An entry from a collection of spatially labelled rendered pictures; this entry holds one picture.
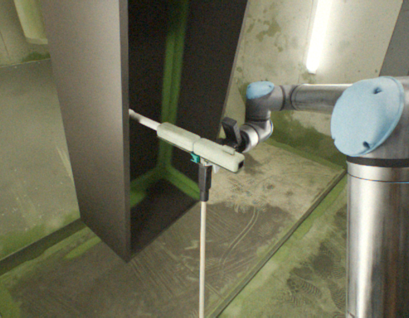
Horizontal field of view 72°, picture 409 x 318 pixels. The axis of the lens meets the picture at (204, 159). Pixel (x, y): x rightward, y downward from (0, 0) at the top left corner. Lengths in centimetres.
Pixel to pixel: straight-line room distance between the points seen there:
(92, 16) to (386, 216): 76
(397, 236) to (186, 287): 145
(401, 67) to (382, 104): 218
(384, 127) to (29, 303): 191
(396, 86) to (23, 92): 213
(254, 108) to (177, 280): 121
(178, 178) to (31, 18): 123
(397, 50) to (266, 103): 175
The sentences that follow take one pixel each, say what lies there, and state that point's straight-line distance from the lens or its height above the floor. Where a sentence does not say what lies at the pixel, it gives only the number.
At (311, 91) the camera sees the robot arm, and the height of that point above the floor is 129.
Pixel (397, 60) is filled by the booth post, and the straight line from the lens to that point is 264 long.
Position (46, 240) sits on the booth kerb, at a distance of 219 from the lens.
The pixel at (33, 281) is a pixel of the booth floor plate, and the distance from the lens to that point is 211.
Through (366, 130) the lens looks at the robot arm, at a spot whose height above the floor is 139.
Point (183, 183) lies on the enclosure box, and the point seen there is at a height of 50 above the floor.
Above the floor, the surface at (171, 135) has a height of 117.
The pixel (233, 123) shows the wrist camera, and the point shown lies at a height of 120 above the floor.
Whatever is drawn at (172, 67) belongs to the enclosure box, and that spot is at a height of 120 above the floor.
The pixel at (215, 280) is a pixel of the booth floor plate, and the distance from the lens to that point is 185.
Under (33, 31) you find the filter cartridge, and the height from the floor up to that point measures 132.
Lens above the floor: 157
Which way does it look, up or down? 32 degrees down
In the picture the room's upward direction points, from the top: straight up
